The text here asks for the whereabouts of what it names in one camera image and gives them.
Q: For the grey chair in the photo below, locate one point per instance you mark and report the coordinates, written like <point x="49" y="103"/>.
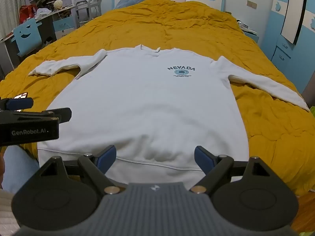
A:
<point x="94" y="7"/>

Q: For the dark phone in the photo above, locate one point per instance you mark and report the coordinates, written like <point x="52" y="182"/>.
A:
<point x="21" y="95"/>

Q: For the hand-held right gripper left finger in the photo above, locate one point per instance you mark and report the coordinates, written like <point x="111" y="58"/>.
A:
<point x="107" y="156"/>

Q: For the white printed sweatshirt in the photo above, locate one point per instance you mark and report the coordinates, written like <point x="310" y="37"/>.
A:
<point x="147" y="98"/>

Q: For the wall socket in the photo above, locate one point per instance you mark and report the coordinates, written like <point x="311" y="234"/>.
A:
<point x="252" y="4"/>

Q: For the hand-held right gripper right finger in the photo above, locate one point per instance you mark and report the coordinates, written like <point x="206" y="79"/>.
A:
<point x="203" y="158"/>

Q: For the blue and white wardrobe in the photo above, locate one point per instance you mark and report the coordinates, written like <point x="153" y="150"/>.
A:
<point x="273" y="29"/>

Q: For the blue chair with face cutout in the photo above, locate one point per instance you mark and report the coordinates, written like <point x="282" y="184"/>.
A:
<point x="27" y="38"/>

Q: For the green thing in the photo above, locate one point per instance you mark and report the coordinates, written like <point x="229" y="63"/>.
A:
<point x="312" y="111"/>

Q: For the red bag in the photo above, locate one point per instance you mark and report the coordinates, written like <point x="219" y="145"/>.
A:
<point x="25" y="12"/>

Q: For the blue and white desk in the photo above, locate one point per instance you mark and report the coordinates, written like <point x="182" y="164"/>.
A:
<point x="62" y="24"/>

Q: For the yellow quilt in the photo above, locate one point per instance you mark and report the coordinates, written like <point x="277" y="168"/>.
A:
<point x="152" y="24"/>

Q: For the person's jeans leg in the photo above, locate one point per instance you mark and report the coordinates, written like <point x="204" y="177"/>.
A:
<point x="17" y="169"/>

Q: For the blue pillow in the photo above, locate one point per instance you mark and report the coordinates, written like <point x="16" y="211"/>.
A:
<point x="128" y="2"/>

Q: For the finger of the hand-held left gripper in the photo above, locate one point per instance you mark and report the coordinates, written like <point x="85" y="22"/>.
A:
<point x="19" y="103"/>
<point x="62" y="115"/>

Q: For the white ball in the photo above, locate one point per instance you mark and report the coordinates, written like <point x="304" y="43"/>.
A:
<point x="58" y="4"/>

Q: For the black framed mirror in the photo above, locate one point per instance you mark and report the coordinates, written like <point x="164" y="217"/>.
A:
<point x="292" y="12"/>

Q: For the blue nightstand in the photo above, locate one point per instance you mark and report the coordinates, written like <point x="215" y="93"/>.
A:
<point x="251" y="34"/>

